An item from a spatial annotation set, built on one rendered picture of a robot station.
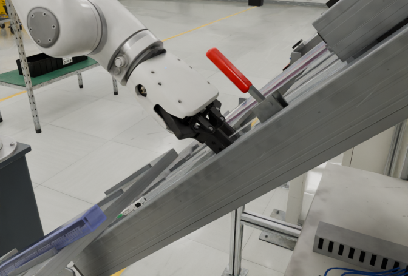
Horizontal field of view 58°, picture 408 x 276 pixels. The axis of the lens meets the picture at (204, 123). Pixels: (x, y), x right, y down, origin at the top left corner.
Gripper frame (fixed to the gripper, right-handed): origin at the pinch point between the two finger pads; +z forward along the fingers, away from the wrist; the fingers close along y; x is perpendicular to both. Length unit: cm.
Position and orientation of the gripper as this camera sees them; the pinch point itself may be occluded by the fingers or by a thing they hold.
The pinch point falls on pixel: (224, 141)
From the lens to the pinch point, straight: 51.0
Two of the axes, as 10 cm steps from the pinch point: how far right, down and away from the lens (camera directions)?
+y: 4.5, -3.8, 8.1
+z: 7.3, 6.8, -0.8
